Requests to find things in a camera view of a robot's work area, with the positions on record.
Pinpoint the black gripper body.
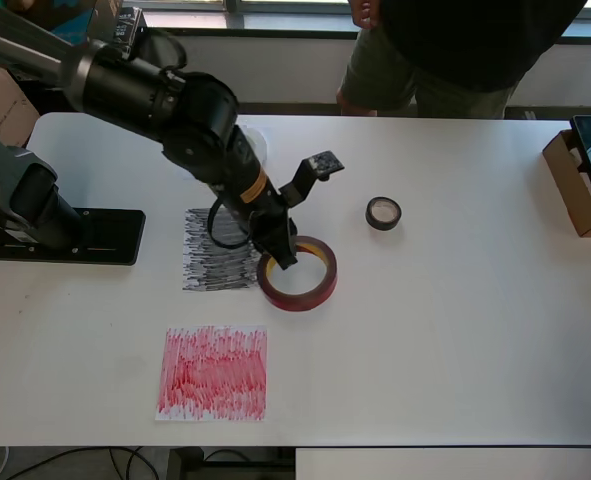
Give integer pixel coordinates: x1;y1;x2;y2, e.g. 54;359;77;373
248;202;299;242

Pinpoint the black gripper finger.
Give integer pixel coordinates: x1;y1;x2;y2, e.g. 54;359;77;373
251;229;275;256
272;234;299;272

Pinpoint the red Scotch tape roll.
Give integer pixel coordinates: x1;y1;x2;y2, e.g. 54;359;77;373
255;234;339;314

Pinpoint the white tape roll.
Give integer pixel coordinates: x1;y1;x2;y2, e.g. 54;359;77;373
237;124;270;166

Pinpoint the black electrical tape roll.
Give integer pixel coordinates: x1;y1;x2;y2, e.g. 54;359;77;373
364;196;403;232

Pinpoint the person's right hand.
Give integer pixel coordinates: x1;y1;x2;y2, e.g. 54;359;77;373
349;0;384;29

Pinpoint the black scribbled paper sheet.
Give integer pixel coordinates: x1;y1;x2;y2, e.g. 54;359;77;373
181;203;267;293

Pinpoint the red scribbled paper sheet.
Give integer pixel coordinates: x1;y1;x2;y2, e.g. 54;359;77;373
154;324;269;423

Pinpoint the small black box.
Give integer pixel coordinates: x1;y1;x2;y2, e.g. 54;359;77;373
114;5;146;49

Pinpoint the person in dark shirt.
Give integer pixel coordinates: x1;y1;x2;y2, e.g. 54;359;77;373
337;0;589;119

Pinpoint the white panel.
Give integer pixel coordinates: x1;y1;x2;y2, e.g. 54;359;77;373
294;447;591;480

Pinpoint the black box with teal print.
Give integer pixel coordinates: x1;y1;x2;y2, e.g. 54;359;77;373
49;0;126;46

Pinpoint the open cardboard box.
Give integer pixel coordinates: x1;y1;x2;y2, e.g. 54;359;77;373
542;128;591;239

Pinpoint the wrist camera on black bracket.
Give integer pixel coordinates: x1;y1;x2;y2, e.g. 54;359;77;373
279;148;347;207

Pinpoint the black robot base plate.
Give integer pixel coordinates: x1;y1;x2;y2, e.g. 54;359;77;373
0;207;147;267

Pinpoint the black table leg frame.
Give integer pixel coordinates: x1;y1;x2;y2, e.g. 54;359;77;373
167;446;296;480

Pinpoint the black floor cable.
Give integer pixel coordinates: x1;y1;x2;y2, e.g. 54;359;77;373
4;446;151;480

